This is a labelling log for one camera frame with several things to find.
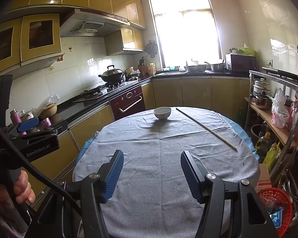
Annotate red plastic trash basket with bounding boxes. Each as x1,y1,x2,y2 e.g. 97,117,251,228
257,187,293,237

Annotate person's left hand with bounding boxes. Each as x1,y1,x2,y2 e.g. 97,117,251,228
0,170,36,215

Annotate cardboard box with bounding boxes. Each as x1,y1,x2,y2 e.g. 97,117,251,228
255,163,272,192

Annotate grey tablecloth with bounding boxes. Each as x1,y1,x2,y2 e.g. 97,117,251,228
73,107,260,237

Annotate long wooden stick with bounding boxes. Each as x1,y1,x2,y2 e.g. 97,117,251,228
176,108,237,151

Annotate blue flat carton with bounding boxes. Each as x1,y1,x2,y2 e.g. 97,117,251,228
270,209,283,228

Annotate gas stove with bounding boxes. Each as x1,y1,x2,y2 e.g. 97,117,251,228
72,82,132,104

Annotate white ceramic bowl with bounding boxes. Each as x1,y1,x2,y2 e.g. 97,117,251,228
153,106,172,120

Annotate dark red oven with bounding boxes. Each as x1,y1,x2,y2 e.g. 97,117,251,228
110,86,145,120

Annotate yellow lower cabinets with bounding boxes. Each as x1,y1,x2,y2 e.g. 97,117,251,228
27,75,250,211

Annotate yellow cabinets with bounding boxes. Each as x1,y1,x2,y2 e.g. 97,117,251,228
27,75,250,211
0,0,146,78

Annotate black wok with lid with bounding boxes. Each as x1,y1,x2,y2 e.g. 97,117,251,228
98,65,124,83

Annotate white pink plastic bag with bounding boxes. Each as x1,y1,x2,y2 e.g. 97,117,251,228
271,88,289,128

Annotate steel pot with lid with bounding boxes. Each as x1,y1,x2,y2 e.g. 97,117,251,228
250,91,272,111

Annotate yellow upper cabinets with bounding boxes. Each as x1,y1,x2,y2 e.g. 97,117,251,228
0,0,146,78

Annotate metal storage rack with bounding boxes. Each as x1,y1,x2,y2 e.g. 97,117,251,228
244,67,298,219

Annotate metal basin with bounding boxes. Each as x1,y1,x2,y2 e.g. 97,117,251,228
185,64,207,73

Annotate range hood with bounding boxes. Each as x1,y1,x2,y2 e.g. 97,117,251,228
59,8,131,38

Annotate black microwave oven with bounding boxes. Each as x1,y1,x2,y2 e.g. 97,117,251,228
225,54,256,72

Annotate black cable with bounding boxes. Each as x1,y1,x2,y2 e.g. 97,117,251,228
0,115,83,216

